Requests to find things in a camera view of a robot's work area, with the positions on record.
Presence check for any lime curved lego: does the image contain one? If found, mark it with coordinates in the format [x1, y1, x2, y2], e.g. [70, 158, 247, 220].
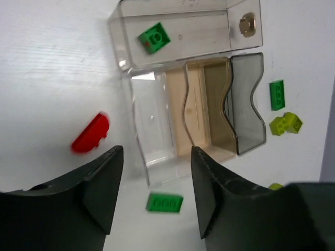
[284, 112, 303, 134]

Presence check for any lime flat square lego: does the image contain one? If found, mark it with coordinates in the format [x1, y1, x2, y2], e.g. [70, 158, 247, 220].
[269, 117, 288, 136]

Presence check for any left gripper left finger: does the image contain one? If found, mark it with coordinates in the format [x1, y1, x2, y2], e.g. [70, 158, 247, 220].
[1, 145, 124, 250]

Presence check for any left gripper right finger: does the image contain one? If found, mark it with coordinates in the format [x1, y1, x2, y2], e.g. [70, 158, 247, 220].
[191, 147, 334, 250]

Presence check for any amber transparent container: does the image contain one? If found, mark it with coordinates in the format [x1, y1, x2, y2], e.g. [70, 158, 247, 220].
[165, 57, 237, 162]

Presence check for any gold knob on container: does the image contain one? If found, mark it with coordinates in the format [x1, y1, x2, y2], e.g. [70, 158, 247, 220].
[239, 12, 256, 38]

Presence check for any grey smoky container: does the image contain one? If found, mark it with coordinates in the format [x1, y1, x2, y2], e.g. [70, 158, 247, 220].
[225, 52, 266, 155]

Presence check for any green long lego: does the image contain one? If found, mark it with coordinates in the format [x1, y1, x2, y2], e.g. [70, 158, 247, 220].
[269, 79, 285, 111]
[146, 192, 184, 213]

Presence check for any lime lego near front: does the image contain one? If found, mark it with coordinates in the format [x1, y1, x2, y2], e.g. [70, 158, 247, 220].
[268, 183, 283, 191]

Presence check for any green square lego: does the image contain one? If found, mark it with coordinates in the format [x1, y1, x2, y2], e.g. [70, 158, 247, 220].
[138, 22, 171, 54]

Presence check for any red curved lego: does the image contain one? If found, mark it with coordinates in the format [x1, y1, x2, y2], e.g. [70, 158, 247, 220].
[71, 112, 109, 154]

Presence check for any long clear smoky container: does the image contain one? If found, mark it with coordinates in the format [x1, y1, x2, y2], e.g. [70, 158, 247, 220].
[108, 1, 263, 71]

